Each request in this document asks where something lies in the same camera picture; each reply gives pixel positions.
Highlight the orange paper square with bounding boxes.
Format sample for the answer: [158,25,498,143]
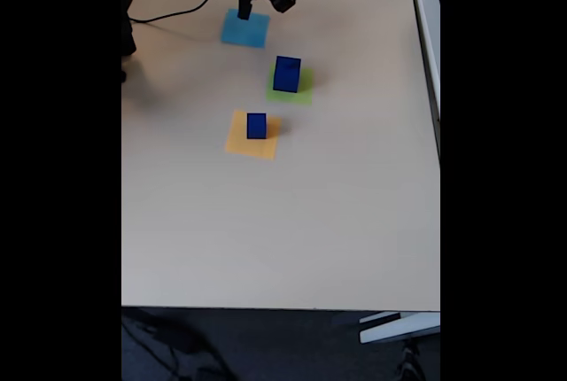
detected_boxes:
[223,109,283,161]

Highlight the white neighbouring desk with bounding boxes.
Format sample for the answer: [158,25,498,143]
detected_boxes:
[406,0,441,163]

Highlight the green paper square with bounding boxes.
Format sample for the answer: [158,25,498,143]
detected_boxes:
[264,63,315,106]

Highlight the large blue cube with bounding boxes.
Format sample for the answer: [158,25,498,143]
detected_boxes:
[272,55,303,93]

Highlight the white table foot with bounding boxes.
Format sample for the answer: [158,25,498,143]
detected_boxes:
[358,310,441,345]

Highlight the blue paper square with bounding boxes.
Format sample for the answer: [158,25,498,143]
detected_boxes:
[220,8,271,50]

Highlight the medium blue cube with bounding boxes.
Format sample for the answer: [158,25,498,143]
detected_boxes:
[245,112,268,140]

